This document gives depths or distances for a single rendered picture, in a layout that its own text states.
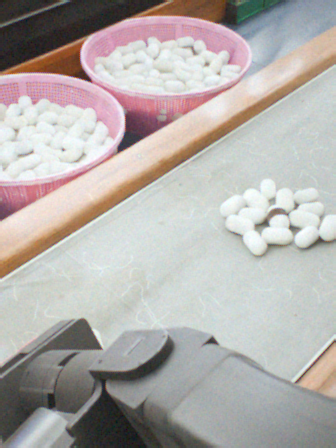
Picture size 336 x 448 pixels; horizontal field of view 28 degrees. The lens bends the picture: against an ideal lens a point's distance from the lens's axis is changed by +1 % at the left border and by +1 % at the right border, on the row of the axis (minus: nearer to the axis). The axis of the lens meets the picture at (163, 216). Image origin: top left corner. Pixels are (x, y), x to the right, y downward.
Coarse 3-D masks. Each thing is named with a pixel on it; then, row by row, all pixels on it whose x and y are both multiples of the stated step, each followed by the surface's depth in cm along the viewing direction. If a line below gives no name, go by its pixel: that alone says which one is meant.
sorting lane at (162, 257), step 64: (256, 128) 94; (320, 128) 94; (192, 192) 83; (320, 192) 83; (64, 256) 74; (128, 256) 74; (192, 256) 74; (256, 256) 74; (320, 256) 74; (0, 320) 67; (128, 320) 67; (192, 320) 67; (256, 320) 67; (320, 320) 67
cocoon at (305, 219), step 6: (288, 216) 78; (294, 216) 77; (300, 216) 77; (306, 216) 76; (312, 216) 76; (294, 222) 77; (300, 222) 77; (306, 222) 76; (312, 222) 76; (318, 222) 76; (300, 228) 77
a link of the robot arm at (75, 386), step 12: (72, 360) 46; (84, 360) 45; (72, 372) 45; (84, 372) 43; (60, 384) 45; (72, 384) 44; (84, 384) 43; (60, 396) 45; (72, 396) 43; (84, 396) 42; (60, 408) 45; (72, 408) 43
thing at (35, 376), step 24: (72, 336) 53; (96, 336) 54; (24, 360) 50; (48, 360) 49; (0, 384) 49; (24, 384) 49; (48, 384) 46; (0, 408) 49; (24, 408) 49; (48, 408) 46; (0, 432) 49
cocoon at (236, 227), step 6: (234, 216) 76; (228, 222) 76; (234, 222) 76; (240, 222) 76; (246, 222) 76; (252, 222) 76; (228, 228) 77; (234, 228) 76; (240, 228) 76; (246, 228) 76; (252, 228) 76
